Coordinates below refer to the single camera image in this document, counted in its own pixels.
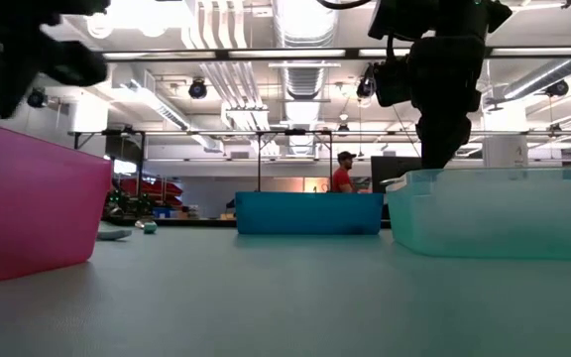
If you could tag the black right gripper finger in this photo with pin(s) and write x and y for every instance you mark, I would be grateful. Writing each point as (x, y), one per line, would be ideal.
(441, 144)

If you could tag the black hanging pod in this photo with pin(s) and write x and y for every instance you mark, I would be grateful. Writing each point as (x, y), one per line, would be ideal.
(36, 98)
(365, 88)
(197, 89)
(557, 88)

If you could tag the pink plastic bin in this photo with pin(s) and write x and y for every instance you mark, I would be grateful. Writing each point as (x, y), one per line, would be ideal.
(33, 208)

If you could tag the person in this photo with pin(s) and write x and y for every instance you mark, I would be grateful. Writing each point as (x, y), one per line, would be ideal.
(342, 178)

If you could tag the blue plastic bin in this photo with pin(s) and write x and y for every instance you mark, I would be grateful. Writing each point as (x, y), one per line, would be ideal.
(310, 213)

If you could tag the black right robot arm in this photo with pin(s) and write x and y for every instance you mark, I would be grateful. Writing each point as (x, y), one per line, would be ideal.
(439, 17)

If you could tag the red storage rack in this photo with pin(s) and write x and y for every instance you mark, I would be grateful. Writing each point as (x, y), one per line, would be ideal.
(151, 188)

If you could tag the silver ventilation duct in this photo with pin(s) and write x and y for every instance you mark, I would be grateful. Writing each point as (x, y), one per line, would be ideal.
(553, 74)
(305, 79)

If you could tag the translucent teal plastic bin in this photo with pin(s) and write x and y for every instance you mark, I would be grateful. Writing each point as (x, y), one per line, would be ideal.
(503, 218)

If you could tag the background metal rig frame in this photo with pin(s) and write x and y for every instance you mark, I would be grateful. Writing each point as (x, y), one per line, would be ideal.
(295, 132)

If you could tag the white pillar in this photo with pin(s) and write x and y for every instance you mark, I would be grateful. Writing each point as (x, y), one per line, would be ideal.
(506, 149)

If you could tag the black background monitor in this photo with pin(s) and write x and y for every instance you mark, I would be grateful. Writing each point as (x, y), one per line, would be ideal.
(394, 173)

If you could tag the long ceiling light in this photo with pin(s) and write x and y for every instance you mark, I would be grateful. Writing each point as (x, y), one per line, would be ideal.
(161, 109)

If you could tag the white wall cabinet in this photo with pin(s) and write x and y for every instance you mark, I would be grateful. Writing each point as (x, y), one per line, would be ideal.
(89, 114)

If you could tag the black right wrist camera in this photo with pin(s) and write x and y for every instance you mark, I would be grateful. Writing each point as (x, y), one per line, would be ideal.
(392, 84)

